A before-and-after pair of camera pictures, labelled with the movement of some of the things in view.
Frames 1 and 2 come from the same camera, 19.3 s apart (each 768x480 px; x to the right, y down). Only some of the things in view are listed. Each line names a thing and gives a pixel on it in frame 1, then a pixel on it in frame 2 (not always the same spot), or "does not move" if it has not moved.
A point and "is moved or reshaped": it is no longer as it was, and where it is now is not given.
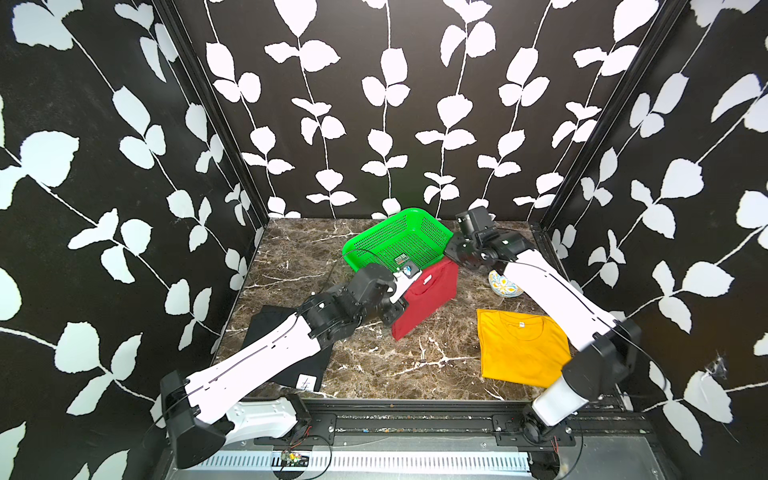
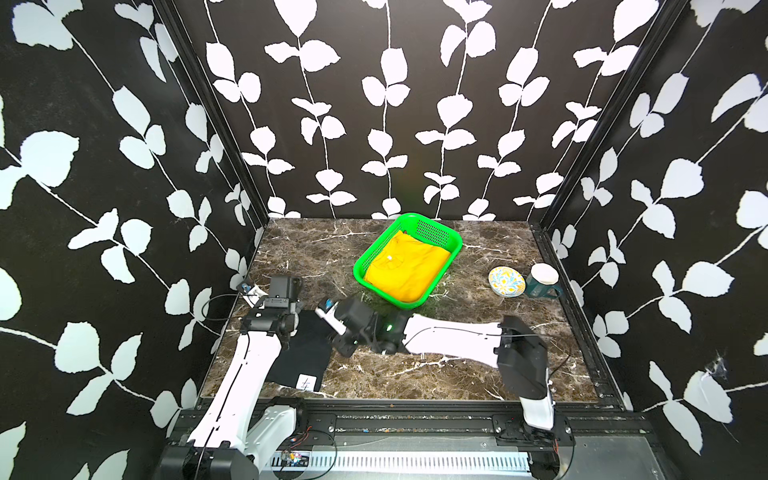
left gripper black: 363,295 → 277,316
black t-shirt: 307,373 does not move
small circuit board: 294,459 does not move
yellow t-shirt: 527,348 is moved or reshaped
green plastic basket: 415,237 is moved or reshaped
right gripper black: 451,249 → 342,346
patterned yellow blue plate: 503,285 does not move
